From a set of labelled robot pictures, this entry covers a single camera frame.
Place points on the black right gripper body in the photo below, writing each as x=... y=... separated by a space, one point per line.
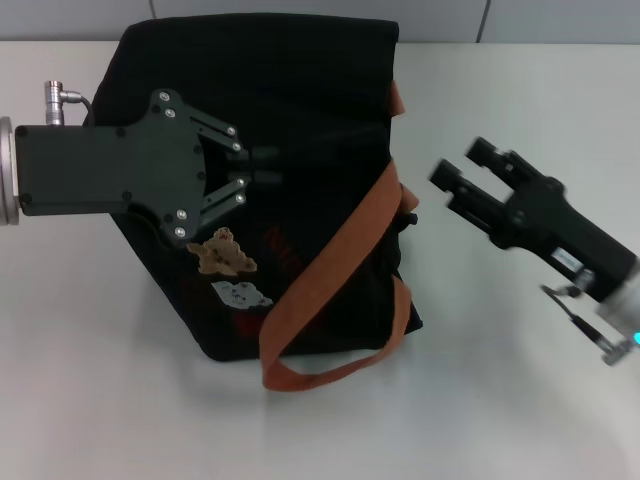
x=560 y=230

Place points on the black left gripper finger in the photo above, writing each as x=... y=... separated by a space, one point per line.
x=220 y=131
x=225 y=200

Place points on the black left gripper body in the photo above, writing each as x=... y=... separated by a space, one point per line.
x=110 y=170

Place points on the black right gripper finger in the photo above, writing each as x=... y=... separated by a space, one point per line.
x=507 y=165
x=470 y=197

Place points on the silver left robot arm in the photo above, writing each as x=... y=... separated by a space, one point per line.
x=7 y=170

